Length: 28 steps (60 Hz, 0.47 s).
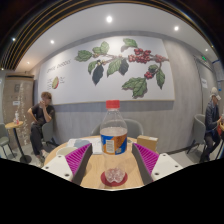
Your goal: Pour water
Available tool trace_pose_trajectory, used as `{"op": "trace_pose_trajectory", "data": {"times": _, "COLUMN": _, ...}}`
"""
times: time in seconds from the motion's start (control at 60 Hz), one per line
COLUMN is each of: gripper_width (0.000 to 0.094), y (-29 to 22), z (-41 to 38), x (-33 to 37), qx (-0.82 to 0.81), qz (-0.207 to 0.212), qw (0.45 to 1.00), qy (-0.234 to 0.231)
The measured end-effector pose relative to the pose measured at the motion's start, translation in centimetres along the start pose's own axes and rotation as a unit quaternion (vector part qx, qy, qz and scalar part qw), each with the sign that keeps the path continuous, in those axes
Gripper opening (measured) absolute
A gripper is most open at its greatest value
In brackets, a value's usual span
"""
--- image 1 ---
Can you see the round recessed ceiling lights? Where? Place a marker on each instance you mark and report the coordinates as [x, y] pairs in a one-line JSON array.
[[109, 19]]

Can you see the small white wall sign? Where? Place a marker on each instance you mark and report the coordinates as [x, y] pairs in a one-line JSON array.
[[204, 83]]

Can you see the person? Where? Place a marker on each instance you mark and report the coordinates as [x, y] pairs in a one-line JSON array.
[[210, 120], [41, 115]]

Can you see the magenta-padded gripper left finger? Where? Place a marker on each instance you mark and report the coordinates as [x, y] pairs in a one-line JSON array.
[[78, 159]]

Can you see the flat round red coaster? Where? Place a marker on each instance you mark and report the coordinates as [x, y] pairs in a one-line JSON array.
[[104, 180]]

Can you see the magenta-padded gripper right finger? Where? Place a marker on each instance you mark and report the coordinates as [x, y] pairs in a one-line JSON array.
[[147, 158]]

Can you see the coffee plant wall mural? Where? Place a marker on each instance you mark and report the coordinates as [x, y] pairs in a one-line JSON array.
[[76, 83]]

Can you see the small round wooden side table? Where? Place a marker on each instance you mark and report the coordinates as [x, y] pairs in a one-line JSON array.
[[13, 125]]

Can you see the clear red-capped drink bottle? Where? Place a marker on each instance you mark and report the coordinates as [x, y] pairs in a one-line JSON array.
[[113, 133]]

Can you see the framed wall notice board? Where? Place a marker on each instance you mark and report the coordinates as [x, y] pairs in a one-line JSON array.
[[219, 70]]

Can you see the small clear bottle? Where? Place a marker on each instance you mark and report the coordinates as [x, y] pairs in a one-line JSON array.
[[16, 117]]

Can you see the small cardboard box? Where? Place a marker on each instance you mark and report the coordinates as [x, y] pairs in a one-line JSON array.
[[146, 141]]

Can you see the green exit sign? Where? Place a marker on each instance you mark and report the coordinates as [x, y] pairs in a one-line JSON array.
[[203, 58]]

